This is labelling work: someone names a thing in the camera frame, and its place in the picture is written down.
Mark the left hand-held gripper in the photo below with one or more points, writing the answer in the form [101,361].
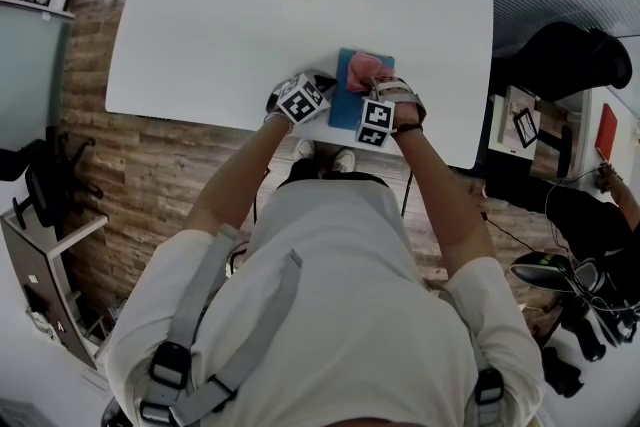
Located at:
[300,102]

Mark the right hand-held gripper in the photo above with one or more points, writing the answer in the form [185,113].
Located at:
[375,122]

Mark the pink cloth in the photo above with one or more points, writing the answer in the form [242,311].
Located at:
[367,70]

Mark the blue book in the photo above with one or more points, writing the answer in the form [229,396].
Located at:
[345,110]

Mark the person's right forearm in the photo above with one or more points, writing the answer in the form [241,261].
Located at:
[440,205]

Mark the person's left forearm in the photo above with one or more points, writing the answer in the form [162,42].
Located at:
[235,180]

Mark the person's right hand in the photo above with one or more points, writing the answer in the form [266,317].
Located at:
[405,117]

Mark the black wrist band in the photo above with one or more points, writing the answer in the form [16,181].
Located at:
[409,129]

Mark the white shoe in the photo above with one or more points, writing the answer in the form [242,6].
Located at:
[303,151]
[344,160]

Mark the person's black trousers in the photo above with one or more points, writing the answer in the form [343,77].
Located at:
[310,175]

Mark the beige box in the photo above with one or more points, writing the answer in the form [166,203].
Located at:
[505,125]

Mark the black framed picture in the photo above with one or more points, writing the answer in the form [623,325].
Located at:
[526,129]

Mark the black office chair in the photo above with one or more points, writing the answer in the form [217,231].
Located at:
[565,60]
[45,185]

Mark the white side table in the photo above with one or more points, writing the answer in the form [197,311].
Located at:
[590,125]

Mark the person's white shirt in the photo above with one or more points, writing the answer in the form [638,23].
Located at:
[350,315]

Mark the red book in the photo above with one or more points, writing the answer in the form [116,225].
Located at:
[606,132]

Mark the black padded seat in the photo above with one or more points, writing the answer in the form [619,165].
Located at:
[540,272]

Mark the brown white cabinet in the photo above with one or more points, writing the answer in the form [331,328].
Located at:
[45,290]

